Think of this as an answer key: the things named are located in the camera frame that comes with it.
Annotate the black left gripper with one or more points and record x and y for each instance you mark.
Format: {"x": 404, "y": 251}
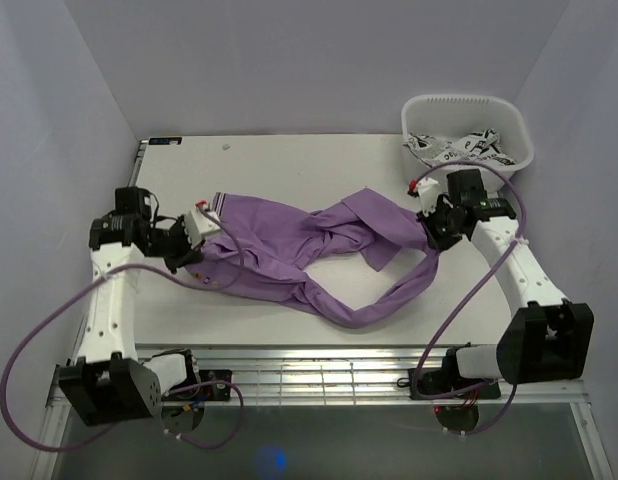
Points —
{"x": 190, "y": 257}

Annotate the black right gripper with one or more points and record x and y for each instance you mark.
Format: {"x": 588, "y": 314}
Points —
{"x": 440, "y": 243}

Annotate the purple trousers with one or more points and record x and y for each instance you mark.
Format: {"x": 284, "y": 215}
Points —
{"x": 268, "y": 245}

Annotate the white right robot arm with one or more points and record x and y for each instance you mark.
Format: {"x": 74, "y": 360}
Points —
{"x": 548, "y": 336}

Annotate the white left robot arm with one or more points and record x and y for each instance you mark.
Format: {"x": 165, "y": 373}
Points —
{"x": 107, "y": 383}

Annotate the black white printed trousers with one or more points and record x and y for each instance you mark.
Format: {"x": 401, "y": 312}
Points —
{"x": 480, "y": 146}

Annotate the white plastic basket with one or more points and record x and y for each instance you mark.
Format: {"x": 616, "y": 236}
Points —
{"x": 452, "y": 117}

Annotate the black blue label sticker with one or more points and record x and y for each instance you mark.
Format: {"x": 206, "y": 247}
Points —
{"x": 157, "y": 141}

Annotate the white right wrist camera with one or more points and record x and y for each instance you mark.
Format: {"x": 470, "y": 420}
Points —
{"x": 428, "y": 191}

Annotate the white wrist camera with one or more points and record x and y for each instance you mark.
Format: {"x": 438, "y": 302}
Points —
{"x": 428, "y": 191}
{"x": 200, "y": 223}

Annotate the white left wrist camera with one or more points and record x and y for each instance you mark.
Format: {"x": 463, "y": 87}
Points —
{"x": 200, "y": 223}

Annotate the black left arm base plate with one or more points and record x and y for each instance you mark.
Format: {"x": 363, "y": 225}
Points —
{"x": 213, "y": 392}

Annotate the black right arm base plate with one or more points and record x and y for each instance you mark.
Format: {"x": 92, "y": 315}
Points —
{"x": 438, "y": 385}

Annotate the aluminium rail frame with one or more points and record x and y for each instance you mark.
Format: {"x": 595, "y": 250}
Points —
{"x": 294, "y": 359}

